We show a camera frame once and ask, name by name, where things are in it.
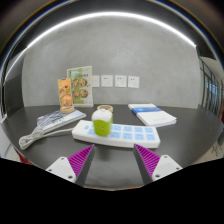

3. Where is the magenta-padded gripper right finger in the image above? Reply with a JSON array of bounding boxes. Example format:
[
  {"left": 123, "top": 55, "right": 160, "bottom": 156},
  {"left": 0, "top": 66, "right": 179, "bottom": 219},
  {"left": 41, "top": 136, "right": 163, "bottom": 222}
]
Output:
[{"left": 133, "top": 143, "right": 183, "bottom": 186}]

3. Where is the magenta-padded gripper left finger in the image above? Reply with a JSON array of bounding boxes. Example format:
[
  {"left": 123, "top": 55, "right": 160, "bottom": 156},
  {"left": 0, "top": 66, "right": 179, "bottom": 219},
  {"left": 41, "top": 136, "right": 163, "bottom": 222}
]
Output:
[{"left": 45, "top": 144, "right": 96, "bottom": 187}]

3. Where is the green and white charger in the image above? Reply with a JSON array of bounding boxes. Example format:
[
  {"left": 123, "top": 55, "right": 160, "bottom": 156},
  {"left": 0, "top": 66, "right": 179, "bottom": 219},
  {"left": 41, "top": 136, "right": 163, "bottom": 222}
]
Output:
[{"left": 91, "top": 108, "right": 114, "bottom": 137}]

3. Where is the white and blue booklet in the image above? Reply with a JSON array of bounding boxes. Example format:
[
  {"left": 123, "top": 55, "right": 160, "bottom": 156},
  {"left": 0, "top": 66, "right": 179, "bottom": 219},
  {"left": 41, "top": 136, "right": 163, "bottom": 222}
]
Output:
[{"left": 127, "top": 102, "right": 178, "bottom": 128}]

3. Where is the beige tape roll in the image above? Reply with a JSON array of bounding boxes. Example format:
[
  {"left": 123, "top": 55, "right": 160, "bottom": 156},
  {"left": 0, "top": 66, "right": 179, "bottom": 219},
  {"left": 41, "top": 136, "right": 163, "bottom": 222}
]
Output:
[{"left": 96, "top": 104, "right": 114, "bottom": 113}]

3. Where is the orange card on wooden stand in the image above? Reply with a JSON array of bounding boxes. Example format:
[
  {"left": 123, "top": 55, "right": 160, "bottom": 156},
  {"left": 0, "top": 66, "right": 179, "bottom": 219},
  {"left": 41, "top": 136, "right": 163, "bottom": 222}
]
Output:
[{"left": 57, "top": 77, "right": 76, "bottom": 115}]

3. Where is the green menu sign stand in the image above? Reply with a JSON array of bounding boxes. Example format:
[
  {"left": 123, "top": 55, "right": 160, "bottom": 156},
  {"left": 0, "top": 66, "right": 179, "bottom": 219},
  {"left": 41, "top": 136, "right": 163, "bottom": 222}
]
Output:
[{"left": 66, "top": 65, "right": 95, "bottom": 108}]

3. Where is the black-framed glass partition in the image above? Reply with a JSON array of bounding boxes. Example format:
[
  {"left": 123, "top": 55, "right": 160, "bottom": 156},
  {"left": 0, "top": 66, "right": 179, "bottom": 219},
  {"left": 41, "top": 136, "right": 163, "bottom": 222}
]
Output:
[{"left": 199, "top": 56, "right": 224, "bottom": 118}]

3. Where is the curved ceiling light strip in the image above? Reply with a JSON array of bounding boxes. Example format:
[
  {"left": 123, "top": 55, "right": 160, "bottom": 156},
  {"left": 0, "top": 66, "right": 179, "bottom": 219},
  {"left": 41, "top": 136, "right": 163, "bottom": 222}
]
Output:
[{"left": 2, "top": 11, "right": 198, "bottom": 84}]

